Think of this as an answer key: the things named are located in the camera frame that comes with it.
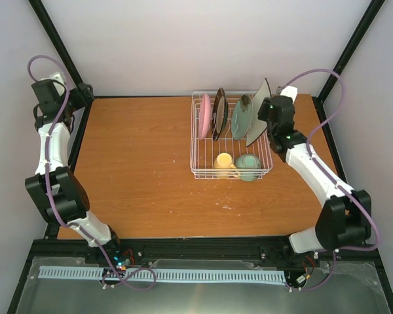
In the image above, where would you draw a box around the white square plate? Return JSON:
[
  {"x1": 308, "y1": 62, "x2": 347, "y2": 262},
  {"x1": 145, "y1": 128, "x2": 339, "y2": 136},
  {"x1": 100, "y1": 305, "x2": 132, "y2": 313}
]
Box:
[{"x1": 245, "y1": 77, "x2": 272, "y2": 148}]

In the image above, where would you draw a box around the teal floral plate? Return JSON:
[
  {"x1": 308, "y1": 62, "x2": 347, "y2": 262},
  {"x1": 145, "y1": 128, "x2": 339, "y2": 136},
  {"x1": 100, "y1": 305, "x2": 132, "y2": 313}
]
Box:
[{"x1": 231, "y1": 94, "x2": 253, "y2": 141}]

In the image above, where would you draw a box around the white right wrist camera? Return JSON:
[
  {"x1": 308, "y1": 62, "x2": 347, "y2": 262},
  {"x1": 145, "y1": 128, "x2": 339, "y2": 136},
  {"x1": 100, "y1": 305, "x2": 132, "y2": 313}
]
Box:
[{"x1": 276, "y1": 86, "x2": 298, "y2": 103}]

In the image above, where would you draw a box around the pink plate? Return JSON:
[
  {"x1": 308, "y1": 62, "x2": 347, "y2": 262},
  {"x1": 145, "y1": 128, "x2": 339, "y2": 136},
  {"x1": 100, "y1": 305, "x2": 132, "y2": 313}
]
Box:
[{"x1": 198, "y1": 94, "x2": 212, "y2": 140}]

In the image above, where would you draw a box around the black enclosure frame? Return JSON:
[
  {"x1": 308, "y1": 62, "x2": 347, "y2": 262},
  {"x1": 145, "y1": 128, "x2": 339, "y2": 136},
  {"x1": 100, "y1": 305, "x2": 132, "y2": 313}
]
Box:
[{"x1": 6, "y1": 0, "x2": 393, "y2": 314}]

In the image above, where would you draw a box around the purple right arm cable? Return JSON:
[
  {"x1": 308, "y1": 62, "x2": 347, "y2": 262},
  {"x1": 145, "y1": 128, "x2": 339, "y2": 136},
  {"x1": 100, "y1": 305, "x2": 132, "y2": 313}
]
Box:
[{"x1": 280, "y1": 68, "x2": 381, "y2": 292}]

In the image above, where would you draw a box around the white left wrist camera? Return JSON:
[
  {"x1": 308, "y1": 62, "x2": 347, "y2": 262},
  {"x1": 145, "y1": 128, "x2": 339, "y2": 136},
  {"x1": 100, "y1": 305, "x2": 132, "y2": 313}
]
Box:
[{"x1": 41, "y1": 72, "x2": 66, "y2": 96}]

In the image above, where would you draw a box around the light blue cable duct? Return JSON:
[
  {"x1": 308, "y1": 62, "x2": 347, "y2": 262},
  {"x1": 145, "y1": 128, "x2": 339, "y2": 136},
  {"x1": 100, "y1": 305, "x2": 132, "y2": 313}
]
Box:
[{"x1": 37, "y1": 266, "x2": 286, "y2": 285}]

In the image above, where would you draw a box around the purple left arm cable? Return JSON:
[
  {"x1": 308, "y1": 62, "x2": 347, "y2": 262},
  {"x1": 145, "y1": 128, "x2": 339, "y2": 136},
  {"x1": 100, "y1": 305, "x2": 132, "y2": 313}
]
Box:
[{"x1": 26, "y1": 55, "x2": 157, "y2": 292}]

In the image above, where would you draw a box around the green ceramic bowl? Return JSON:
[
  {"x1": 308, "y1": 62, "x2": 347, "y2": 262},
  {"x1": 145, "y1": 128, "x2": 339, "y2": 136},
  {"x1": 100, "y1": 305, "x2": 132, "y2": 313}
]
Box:
[{"x1": 234, "y1": 154, "x2": 262, "y2": 182}]

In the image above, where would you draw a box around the black striped round plate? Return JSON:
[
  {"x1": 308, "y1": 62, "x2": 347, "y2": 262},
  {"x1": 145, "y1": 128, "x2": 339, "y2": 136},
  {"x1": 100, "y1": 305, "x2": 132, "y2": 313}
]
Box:
[{"x1": 212, "y1": 88, "x2": 229, "y2": 141}]

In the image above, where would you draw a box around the white wire dish rack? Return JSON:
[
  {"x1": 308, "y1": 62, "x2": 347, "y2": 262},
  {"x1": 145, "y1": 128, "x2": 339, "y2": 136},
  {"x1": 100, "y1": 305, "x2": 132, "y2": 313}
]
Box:
[{"x1": 189, "y1": 90, "x2": 273, "y2": 180}]

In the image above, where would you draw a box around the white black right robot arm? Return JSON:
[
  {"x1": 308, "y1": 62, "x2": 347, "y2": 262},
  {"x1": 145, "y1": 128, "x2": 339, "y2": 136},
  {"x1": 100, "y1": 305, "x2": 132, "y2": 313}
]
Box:
[{"x1": 257, "y1": 95, "x2": 372, "y2": 254}]

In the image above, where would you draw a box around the yellow mug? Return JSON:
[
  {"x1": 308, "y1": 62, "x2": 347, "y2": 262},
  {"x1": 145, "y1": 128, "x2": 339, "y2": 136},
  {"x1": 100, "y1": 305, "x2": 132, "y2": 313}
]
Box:
[{"x1": 213, "y1": 152, "x2": 240, "y2": 179}]

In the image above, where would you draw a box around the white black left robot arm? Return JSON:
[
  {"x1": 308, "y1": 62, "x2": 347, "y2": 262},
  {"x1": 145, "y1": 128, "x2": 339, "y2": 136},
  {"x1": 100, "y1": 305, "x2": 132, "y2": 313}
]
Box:
[{"x1": 25, "y1": 72, "x2": 123, "y2": 264}]

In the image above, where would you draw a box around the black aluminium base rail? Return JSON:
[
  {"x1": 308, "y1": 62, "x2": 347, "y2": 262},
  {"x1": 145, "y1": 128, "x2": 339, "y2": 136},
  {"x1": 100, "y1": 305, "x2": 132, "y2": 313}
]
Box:
[{"x1": 29, "y1": 238, "x2": 377, "y2": 266}]

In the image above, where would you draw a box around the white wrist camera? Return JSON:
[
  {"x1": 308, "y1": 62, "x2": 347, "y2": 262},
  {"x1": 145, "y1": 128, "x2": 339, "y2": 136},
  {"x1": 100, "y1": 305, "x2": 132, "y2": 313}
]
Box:
[
  {"x1": 41, "y1": 72, "x2": 66, "y2": 96},
  {"x1": 276, "y1": 86, "x2": 298, "y2": 103}
]

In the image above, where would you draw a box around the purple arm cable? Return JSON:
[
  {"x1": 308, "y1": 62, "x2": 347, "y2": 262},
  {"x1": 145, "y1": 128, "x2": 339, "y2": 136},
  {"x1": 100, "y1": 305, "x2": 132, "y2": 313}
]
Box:
[
  {"x1": 26, "y1": 55, "x2": 157, "y2": 292},
  {"x1": 280, "y1": 68, "x2": 381, "y2": 292}
]

